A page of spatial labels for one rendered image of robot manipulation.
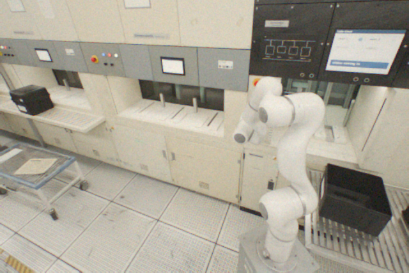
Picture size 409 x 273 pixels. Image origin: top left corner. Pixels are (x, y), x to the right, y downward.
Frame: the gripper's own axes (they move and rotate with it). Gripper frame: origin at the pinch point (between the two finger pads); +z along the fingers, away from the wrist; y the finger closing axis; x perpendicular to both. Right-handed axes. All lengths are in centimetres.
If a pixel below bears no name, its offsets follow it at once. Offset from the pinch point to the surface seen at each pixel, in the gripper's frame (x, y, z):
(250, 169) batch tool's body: -62, 1, 12
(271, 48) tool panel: 37.4, 5.9, 12.0
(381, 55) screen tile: 36, 59, 12
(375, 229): -39, 71, -31
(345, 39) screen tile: 43, 42, 12
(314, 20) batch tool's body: 52, 26, 12
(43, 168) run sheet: -74, -191, -46
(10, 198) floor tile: -120, -247, -66
